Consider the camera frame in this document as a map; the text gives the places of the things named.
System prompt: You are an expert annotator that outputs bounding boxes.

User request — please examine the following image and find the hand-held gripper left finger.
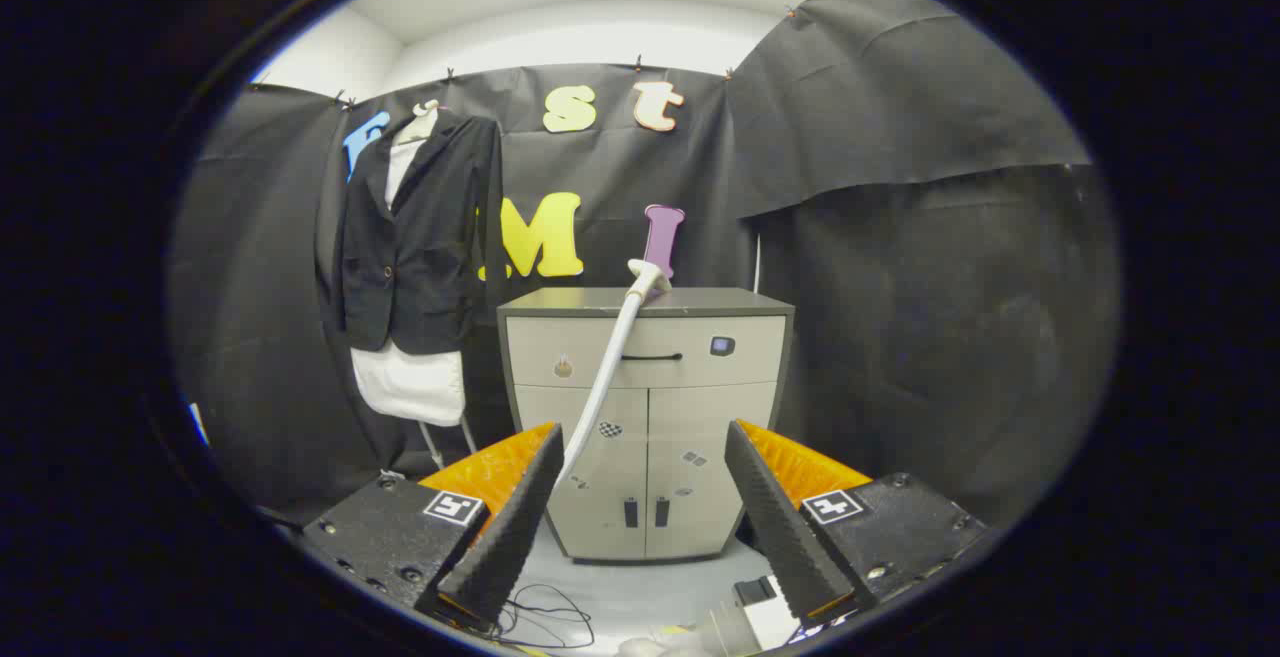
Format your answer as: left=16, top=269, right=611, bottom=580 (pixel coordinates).
left=300, top=422, right=566, bottom=633

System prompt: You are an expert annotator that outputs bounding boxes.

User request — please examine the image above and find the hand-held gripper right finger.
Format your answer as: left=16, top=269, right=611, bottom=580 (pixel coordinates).
left=725, top=419, right=991, bottom=628

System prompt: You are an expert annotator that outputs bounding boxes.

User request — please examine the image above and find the white garment steamer wand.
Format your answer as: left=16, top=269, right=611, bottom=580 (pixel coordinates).
left=555, top=259, right=673, bottom=486

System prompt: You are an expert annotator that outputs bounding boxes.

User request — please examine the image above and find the black suit jacket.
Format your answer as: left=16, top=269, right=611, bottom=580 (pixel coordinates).
left=333, top=112, right=504, bottom=356

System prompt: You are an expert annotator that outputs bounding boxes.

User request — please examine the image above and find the white plastic floor appliance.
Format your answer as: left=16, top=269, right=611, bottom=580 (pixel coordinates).
left=615, top=577, right=803, bottom=657

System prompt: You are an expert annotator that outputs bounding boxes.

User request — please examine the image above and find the metal mannequin stand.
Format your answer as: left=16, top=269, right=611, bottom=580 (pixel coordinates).
left=418, top=415, right=479, bottom=470

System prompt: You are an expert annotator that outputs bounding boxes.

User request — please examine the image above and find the grey two-door cabinet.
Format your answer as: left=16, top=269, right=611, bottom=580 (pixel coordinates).
left=497, top=287, right=796, bottom=563

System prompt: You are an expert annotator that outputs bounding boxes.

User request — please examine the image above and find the white mannequin torso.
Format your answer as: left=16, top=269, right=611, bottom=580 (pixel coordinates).
left=350, top=100, right=468, bottom=428

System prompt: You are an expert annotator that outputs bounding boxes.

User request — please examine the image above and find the thin black floor cable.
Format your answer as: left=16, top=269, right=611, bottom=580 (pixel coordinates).
left=495, top=582, right=598, bottom=650

